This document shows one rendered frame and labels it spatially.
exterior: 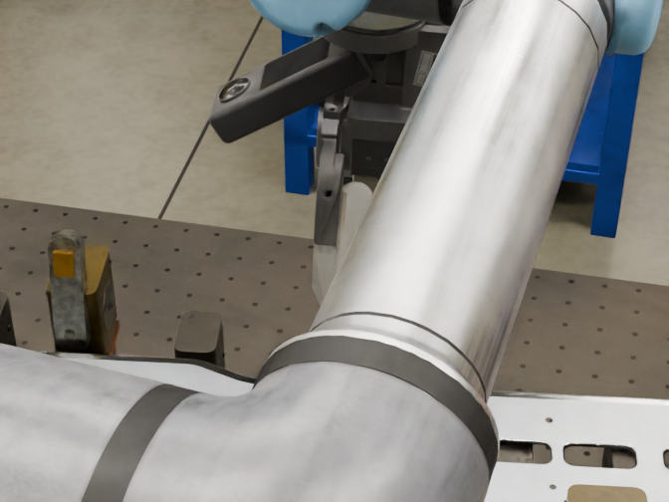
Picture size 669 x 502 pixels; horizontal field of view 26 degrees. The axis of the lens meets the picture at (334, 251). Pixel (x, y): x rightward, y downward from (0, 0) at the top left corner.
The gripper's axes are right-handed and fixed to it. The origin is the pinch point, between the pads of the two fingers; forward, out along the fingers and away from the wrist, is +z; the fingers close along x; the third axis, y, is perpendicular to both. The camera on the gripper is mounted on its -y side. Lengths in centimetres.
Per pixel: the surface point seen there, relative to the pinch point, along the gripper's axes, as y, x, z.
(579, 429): 25, 27, 42
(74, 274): -31, 37, 37
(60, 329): -33, 36, 44
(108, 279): -29, 44, 43
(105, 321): -29, 40, 46
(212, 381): -14, 30, 44
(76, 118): -86, 228, 147
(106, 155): -74, 211, 147
